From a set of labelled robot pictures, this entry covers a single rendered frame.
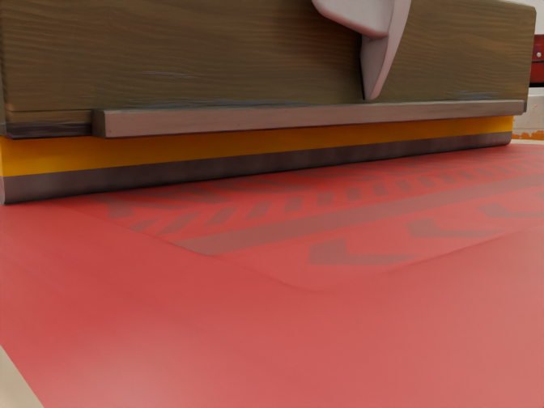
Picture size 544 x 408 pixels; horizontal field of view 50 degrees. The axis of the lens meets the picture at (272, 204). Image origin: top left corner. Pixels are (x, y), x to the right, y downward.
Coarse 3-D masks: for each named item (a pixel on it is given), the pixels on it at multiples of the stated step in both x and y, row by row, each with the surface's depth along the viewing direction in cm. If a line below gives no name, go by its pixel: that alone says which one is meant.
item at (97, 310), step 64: (0, 256) 14; (64, 256) 14; (128, 256) 13; (192, 256) 13; (448, 256) 13; (512, 256) 13; (0, 320) 10; (64, 320) 9; (128, 320) 9; (192, 320) 9; (256, 320) 9; (320, 320) 9; (384, 320) 9; (448, 320) 9; (512, 320) 9; (64, 384) 7; (128, 384) 7; (192, 384) 7; (256, 384) 7; (320, 384) 7; (384, 384) 7; (448, 384) 7; (512, 384) 7
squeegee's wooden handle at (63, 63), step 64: (0, 0) 19; (64, 0) 20; (128, 0) 22; (192, 0) 23; (256, 0) 25; (448, 0) 34; (0, 64) 19; (64, 64) 21; (128, 64) 22; (192, 64) 24; (256, 64) 26; (320, 64) 28; (448, 64) 35; (512, 64) 39; (0, 128) 20; (64, 128) 21
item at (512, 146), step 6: (510, 144) 44; (516, 144) 44; (522, 144) 44; (528, 144) 43; (534, 144) 43; (540, 144) 43; (462, 150) 40; (510, 150) 39; (516, 150) 39; (522, 150) 39; (528, 150) 39; (534, 150) 39; (540, 150) 38; (408, 156) 36; (360, 162) 33
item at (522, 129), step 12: (528, 96) 48; (540, 96) 47; (528, 108) 48; (540, 108) 47; (516, 120) 49; (528, 120) 48; (540, 120) 47; (516, 132) 49; (528, 132) 48; (540, 132) 48
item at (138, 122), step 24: (96, 120) 21; (120, 120) 21; (144, 120) 21; (168, 120) 22; (192, 120) 23; (216, 120) 23; (240, 120) 24; (264, 120) 25; (288, 120) 26; (312, 120) 27; (336, 120) 28; (360, 120) 29; (384, 120) 30; (408, 120) 31; (432, 120) 33
